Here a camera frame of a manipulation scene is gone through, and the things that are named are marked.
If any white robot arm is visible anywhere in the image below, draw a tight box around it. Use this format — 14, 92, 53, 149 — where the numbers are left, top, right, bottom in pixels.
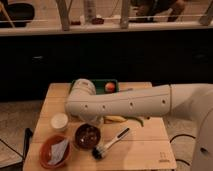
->
65, 79, 213, 171

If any dark purple bowl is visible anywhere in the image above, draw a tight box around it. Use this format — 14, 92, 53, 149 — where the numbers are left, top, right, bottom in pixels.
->
74, 124, 101, 150

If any orange bowl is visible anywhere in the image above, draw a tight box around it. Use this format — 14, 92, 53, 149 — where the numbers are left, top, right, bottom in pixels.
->
39, 134, 71, 169

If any yellow banana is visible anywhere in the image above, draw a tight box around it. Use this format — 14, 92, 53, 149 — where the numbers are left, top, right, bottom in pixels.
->
104, 116, 127, 124

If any green chili pepper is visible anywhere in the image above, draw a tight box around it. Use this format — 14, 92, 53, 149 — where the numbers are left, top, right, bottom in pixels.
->
125, 116, 144, 127

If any orange fruit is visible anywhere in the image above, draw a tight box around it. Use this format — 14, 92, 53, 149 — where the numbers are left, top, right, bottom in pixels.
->
105, 82, 115, 93

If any green plastic tray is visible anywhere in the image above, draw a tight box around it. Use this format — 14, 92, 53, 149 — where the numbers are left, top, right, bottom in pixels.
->
69, 78, 119, 95

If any small white cup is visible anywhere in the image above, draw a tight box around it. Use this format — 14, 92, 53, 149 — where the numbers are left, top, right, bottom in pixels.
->
51, 113, 69, 132

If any crumpled grey cloth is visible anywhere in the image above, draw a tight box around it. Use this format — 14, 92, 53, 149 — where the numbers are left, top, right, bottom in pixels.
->
48, 139, 69, 165

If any black floor cable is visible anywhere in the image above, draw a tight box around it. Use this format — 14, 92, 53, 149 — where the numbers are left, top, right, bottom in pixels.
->
169, 133, 198, 167

